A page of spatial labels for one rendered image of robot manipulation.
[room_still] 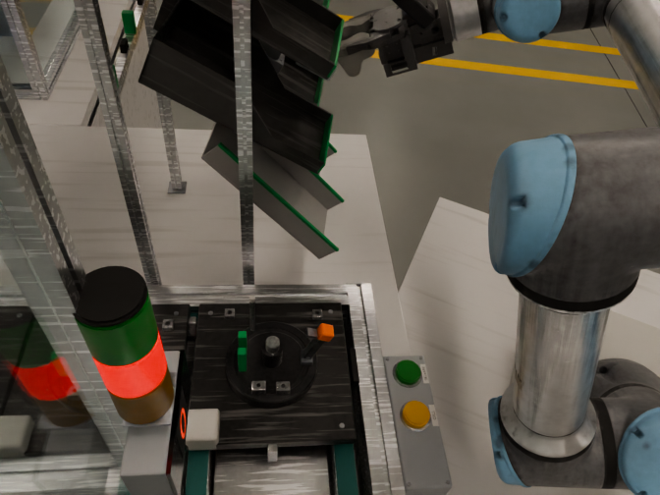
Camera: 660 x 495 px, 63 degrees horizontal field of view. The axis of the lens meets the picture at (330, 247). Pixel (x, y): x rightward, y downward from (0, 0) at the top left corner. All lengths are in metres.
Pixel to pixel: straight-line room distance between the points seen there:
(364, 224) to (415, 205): 1.38
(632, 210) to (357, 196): 0.89
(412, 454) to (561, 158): 0.51
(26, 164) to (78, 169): 1.06
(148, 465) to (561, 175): 0.41
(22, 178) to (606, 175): 0.38
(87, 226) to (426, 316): 0.73
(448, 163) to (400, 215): 0.50
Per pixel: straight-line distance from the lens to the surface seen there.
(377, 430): 0.84
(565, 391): 0.65
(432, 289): 1.13
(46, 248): 0.34
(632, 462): 0.79
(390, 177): 2.70
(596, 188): 0.45
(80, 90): 1.65
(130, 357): 0.41
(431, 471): 0.83
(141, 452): 0.52
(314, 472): 0.85
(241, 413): 0.82
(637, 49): 0.69
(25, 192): 0.31
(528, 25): 0.78
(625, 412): 0.81
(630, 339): 0.99
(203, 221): 1.20
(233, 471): 0.85
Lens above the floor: 1.72
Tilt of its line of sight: 48 degrees down
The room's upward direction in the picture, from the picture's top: 8 degrees clockwise
